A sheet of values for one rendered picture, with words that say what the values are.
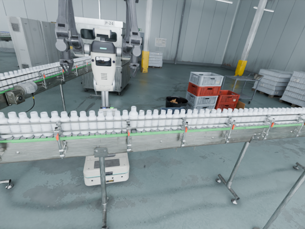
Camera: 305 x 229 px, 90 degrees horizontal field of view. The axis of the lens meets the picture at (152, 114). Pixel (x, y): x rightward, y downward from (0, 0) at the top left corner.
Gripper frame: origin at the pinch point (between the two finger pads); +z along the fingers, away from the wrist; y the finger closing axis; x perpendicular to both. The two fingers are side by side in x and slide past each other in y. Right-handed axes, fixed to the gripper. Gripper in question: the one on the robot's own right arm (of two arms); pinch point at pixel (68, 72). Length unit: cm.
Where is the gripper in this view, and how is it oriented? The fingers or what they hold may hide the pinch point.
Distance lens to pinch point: 124.3
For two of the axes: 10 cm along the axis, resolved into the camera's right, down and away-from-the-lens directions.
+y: 2.5, 4.4, -8.6
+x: 9.6, -0.2, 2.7
